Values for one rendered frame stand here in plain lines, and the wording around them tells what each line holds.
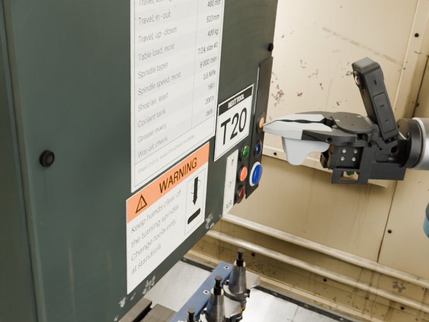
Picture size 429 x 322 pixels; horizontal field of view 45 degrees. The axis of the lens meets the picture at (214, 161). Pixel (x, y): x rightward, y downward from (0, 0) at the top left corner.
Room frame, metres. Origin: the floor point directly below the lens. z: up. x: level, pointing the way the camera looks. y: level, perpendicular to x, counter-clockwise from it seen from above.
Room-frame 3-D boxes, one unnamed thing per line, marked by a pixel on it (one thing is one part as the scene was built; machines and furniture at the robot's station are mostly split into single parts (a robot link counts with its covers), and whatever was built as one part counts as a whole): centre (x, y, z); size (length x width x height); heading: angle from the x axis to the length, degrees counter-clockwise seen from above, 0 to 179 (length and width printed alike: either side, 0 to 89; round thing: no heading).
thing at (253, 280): (0.99, -0.10, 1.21); 0.07 x 0.05 x 0.01; 64
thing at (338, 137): (0.65, -0.16, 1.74); 0.09 x 0.05 x 0.02; 95
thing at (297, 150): (0.66, -0.11, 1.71); 0.09 x 0.03 x 0.06; 95
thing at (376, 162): (0.68, -0.21, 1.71); 0.12 x 0.08 x 0.09; 95
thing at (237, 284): (0.94, -0.07, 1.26); 0.04 x 0.04 x 0.07
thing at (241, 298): (0.94, -0.07, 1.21); 0.06 x 0.06 x 0.03
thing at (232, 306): (0.89, -0.05, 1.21); 0.07 x 0.05 x 0.01; 64
